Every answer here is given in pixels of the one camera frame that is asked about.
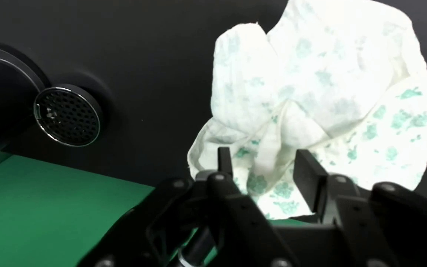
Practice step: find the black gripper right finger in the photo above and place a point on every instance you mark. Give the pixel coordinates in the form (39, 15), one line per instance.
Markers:
(371, 216)

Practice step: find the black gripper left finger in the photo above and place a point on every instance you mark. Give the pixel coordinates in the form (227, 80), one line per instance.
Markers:
(233, 216)

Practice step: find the white green-patterned cloth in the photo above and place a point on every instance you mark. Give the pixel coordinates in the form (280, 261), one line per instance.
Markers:
(332, 89)

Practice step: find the round black mesh disc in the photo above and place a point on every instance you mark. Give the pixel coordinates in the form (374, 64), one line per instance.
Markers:
(67, 115)

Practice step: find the black robot base pedestal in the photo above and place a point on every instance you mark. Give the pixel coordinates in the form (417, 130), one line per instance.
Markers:
(0, 93)

